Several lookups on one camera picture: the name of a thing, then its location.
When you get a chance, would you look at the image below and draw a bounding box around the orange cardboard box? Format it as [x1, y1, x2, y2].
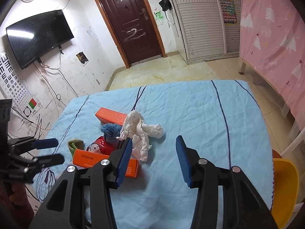
[95, 107, 128, 124]
[73, 149, 140, 179]

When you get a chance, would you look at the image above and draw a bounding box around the white metal chair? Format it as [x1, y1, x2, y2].
[281, 119, 305, 210]

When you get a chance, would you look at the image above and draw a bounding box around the green felt piece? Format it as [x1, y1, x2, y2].
[68, 140, 85, 156]

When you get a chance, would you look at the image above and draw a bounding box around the eye chart poster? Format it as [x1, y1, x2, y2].
[0, 50, 32, 108]

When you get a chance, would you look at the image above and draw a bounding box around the small black hanging bag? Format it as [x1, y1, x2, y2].
[158, 0, 172, 12]

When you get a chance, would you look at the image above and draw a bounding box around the person's left forearm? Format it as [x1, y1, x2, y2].
[10, 200, 36, 229]

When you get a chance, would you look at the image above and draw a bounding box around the blue knit sock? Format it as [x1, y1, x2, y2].
[100, 123, 124, 145]

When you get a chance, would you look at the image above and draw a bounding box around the wooden bunk bed frame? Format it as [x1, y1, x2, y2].
[238, 57, 295, 118]

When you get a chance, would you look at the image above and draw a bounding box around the red sock with face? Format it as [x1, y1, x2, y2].
[86, 136, 122, 155]

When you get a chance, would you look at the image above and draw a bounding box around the dark brown door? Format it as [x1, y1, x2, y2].
[91, 0, 167, 68]

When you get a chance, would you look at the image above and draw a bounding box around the white slatted wardrobe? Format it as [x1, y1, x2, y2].
[164, 0, 242, 65]

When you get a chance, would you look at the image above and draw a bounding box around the white tissue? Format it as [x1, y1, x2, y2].
[116, 110, 164, 162]

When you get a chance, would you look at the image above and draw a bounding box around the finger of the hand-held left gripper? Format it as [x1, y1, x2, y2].
[24, 154, 65, 172]
[10, 136, 59, 151]

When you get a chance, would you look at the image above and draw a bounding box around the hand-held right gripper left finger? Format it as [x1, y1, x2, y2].
[29, 137, 134, 229]

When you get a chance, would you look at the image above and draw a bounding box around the pink tree print curtain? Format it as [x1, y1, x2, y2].
[239, 0, 305, 134]

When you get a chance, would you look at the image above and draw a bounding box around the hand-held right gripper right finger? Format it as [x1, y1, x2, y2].
[176, 135, 278, 229]

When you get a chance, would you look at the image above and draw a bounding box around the black wall television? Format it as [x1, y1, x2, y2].
[6, 10, 74, 70]

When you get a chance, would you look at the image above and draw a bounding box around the colourful chart poster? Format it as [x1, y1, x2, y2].
[216, 0, 238, 25]

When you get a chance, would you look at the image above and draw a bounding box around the yellow chair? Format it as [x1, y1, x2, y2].
[272, 158, 300, 229]

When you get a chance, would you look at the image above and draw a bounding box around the person's left hand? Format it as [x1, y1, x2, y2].
[10, 183, 27, 204]

